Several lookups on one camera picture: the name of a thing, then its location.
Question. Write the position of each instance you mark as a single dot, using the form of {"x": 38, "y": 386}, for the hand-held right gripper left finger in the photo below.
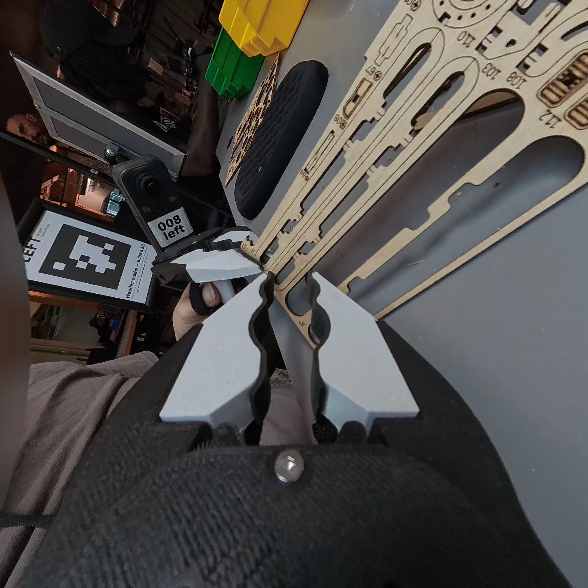
{"x": 216, "y": 367}

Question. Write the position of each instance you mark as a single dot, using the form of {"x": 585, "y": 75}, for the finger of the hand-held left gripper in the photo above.
{"x": 231, "y": 241}
{"x": 216, "y": 266}

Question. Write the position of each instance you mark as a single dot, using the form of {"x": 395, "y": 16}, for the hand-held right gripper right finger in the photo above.
{"x": 363, "y": 367}

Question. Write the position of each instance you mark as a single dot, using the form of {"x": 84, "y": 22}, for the laser-cut wooden parts sheet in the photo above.
{"x": 257, "y": 119}
{"x": 459, "y": 151}

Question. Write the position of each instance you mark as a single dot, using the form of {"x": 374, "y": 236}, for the another person's forearm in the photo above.
{"x": 204, "y": 138}

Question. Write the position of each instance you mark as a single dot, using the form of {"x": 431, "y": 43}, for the person's left hand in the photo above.
{"x": 186, "y": 317}

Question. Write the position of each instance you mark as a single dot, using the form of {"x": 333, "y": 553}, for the grey light panel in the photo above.
{"x": 92, "y": 115}

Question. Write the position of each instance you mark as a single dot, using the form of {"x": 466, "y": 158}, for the framed left marker sign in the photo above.
{"x": 50, "y": 248}

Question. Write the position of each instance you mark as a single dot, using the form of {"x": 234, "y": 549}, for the black quilted cushion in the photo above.
{"x": 280, "y": 138}

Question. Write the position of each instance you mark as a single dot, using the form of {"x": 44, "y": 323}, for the green storage bin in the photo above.
{"x": 229, "y": 69}

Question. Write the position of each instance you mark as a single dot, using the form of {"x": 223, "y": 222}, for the yellow storage bin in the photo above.
{"x": 262, "y": 23}

